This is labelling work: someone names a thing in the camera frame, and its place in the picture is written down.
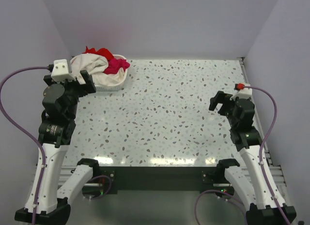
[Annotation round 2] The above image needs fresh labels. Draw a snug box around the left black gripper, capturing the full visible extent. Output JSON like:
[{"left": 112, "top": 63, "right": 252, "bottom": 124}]
[{"left": 44, "top": 69, "right": 95, "bottom": 119}]

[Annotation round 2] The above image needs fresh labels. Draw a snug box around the white t shirt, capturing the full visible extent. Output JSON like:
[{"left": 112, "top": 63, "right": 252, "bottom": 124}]
[{"left": 70, "top": 54, "right": 125, "bottom": 87}]

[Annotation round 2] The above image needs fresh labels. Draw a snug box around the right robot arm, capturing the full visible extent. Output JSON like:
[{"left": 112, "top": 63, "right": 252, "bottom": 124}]
[{"left": 209, "top": 90, "right": 296, "bottom": 225}]

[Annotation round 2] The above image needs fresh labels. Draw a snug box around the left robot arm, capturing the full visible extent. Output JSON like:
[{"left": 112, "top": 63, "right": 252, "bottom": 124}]
[{"left": 15, "top": 70, "right": 100, "bottom": 225}]

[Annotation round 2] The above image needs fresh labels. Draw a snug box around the white plastic laundry basket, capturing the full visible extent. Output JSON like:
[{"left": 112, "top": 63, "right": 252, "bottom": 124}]
[{"left": 70, "top": 54, "right": 128, "bottom": 92}]

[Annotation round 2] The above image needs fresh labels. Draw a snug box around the magenta t shirt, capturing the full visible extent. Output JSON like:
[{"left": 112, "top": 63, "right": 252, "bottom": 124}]
[{"left": 103, "top": 58, "right": 130, "bottom": 75}]

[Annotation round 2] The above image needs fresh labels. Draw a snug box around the red t shirt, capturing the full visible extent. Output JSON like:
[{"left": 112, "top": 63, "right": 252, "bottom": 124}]
[{"left": 83, "top": 46, "right": 114, "bottom": 61}]

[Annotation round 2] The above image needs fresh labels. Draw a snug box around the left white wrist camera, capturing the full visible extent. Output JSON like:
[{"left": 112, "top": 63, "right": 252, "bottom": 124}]
[{"left": 51, "top": 59, "right": 76, "bottom": 83}]

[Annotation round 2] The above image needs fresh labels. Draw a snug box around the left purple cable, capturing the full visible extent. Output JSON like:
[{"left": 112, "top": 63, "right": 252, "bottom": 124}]
[{"left": 0, "top": 65, "right": 55, "bottom": 225}]

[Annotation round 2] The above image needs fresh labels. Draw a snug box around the purple cable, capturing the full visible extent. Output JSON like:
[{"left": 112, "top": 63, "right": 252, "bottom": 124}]
[
  {"left": 250, "top": 86, "right": 291, "bottom": 225},
  {"left": 0, "top": 65, "right": 55, "bottom": 225}
]

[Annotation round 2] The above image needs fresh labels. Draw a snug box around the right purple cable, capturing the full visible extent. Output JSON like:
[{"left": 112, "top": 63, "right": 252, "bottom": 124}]
[{"left": 250, "top": 86, "right": 291, "bottom": 225}]

